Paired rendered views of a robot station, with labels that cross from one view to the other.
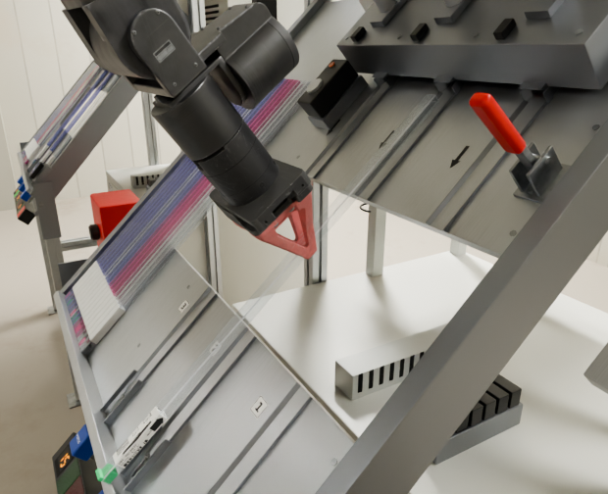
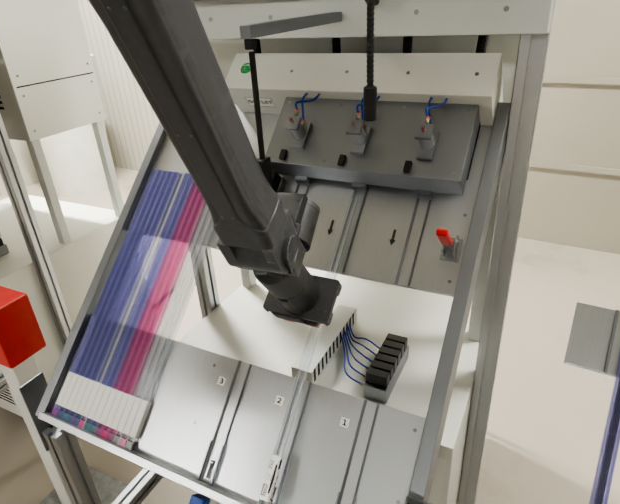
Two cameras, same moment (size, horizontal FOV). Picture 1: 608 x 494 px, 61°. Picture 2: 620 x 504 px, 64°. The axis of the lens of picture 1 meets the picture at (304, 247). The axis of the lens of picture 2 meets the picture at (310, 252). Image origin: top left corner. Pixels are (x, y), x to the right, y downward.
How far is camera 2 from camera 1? 44 cm
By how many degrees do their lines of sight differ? 30
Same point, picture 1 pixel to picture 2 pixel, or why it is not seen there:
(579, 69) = (453, 188)
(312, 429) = (390, 420)
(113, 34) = (278, 259)
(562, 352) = (400, 300)
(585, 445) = not seen: hidden behind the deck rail
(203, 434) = (311, 454)
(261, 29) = (306, 209)
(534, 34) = (427, 172)
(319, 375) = not seen: hidden behind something
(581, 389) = (422, 321)
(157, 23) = (293, 242)
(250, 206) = (314, 311)
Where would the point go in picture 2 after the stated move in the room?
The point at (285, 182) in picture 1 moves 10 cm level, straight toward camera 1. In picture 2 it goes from (331, 291) to (381, 324)
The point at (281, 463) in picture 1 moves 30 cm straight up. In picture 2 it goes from (382, 445) to (386, 257)
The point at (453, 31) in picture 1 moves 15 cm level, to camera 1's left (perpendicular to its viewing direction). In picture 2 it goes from (368, 162) to (288, 184)
